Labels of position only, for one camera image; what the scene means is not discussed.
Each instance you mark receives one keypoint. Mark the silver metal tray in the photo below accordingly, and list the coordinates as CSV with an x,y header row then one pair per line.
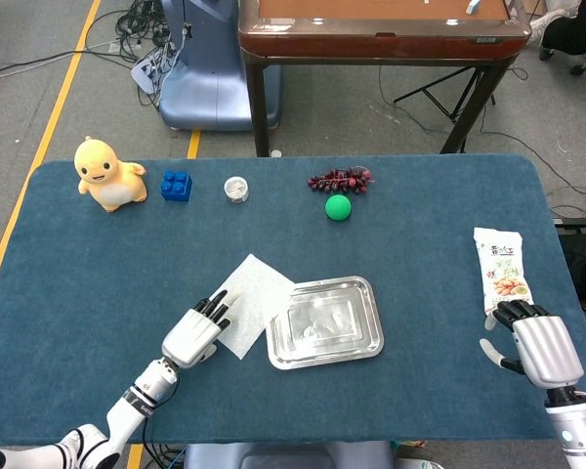
x,y
332,322

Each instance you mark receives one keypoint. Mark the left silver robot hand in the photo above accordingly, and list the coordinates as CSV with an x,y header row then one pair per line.
x,y
190,337

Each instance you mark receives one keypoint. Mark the black flat bar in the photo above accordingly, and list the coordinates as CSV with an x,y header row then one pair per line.
x,y
576,223

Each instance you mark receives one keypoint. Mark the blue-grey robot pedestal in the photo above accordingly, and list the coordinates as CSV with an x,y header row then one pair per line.
x,y
210,73

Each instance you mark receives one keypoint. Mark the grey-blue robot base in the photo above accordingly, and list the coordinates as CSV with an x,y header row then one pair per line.
x,y
283,456

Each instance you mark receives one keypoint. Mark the white paper napkin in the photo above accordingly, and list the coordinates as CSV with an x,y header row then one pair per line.
x,y
259,293

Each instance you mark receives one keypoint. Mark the yellow plush dinosaur toy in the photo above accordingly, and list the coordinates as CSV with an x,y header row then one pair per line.
x,y
110,183

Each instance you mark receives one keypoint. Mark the white snack packet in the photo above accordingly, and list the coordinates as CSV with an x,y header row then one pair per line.
x,y
503,264

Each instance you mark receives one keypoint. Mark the dark red grape bunch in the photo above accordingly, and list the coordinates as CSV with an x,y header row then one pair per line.
x,y
339,180

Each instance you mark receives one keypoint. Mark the brown mahjong table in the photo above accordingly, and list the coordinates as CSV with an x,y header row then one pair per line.
x,y
371,44

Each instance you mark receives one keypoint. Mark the blue building block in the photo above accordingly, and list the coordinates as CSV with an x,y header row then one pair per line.
x,y
177,186

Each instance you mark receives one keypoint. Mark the black office chair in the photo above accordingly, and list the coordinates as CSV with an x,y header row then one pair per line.
x,y
573,34

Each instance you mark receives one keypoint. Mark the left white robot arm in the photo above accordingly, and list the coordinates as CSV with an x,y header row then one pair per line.
x,y
141,396

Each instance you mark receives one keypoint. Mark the black tripod stand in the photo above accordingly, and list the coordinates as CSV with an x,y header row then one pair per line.
x,y
437,100

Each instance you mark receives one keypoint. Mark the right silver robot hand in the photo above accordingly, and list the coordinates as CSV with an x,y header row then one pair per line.
x,y
547,347

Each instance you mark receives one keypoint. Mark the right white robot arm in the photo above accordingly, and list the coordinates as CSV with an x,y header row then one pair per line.
x,y
576,425

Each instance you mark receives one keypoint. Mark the white power strip with plugs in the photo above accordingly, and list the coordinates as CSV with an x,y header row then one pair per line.
x,y
151,68

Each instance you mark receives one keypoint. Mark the blue felt table cover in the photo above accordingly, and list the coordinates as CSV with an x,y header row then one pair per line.
x,y
127,268

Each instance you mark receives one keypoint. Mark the green ball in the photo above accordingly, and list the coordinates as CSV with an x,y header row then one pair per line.
x,y
338,207

